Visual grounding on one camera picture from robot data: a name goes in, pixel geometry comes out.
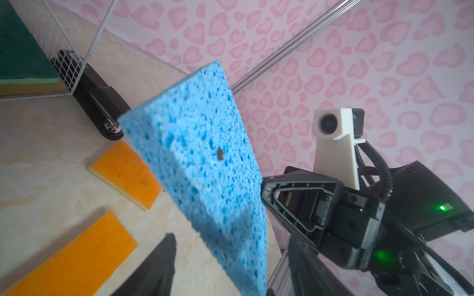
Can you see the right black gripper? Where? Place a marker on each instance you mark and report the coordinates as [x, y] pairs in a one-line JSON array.
[[365, 233]]

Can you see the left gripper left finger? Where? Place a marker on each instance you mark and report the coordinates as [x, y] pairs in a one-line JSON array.
[[154, 277]]

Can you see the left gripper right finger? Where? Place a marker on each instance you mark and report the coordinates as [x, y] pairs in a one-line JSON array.
[[310, 277]]

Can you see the blue sponge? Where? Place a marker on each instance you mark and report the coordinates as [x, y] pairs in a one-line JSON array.
[[193, 139]]

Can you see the green sponge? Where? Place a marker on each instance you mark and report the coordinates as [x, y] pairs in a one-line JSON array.
[[23, 62]]

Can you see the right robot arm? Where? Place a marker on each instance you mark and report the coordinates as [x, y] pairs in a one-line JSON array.
[[422, 272]]

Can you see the orange sponge centre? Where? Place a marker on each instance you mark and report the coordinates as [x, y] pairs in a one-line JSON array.
[[82, 266]]

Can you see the orange sponge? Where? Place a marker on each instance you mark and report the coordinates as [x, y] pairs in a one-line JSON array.
[[123, 170], [82, 266]]

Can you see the orange sponge back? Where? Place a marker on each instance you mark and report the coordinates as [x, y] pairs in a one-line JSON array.
[[123, 170]]

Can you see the black stapler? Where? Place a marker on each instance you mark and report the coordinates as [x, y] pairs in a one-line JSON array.
[[101, 102]]

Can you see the white wire wooden shelf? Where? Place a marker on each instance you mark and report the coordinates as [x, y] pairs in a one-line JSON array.
[[46, 28]]

